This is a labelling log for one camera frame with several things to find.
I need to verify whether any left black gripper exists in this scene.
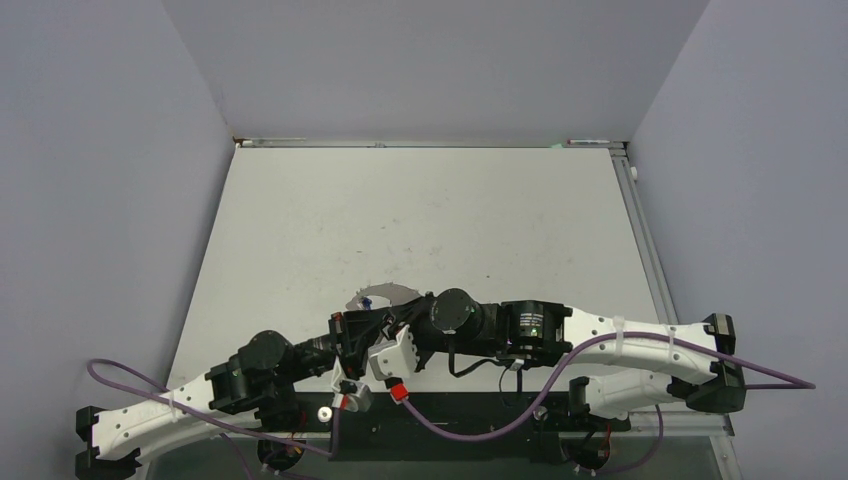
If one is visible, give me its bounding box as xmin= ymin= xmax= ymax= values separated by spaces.
xmin=271 ymin=307 xmax=390 ymax=387

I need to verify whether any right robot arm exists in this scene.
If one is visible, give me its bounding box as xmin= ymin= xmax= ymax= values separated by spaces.
xmin=368 ymin=288 xmax=746 ymax=428

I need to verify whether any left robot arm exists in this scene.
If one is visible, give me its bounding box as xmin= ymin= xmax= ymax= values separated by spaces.
xmin=74 ymin=308 xmax=395 ymax=479

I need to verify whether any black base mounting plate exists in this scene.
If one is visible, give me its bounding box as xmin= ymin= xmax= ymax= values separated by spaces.
xmin=231 ymin=390 xmax=631 ymax=465

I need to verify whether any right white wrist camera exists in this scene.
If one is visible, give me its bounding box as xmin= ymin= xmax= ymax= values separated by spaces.
xmin=367 ymin=325 xmax=419 ymax=404

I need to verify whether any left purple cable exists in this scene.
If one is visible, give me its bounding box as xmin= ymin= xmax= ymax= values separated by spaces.
xmin=86 ymin=358 xmax=346 ymax=480

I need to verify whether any purple cable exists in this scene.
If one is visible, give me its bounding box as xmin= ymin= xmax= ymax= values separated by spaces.
xmin=86 ymin=358 xmax=346 ymax=480
xmin=397 ymin=331 xmax=817 ymax=475

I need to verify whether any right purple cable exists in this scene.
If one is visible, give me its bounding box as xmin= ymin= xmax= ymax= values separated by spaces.
xmin=397 ymin=331 xmax=817 ymax=475

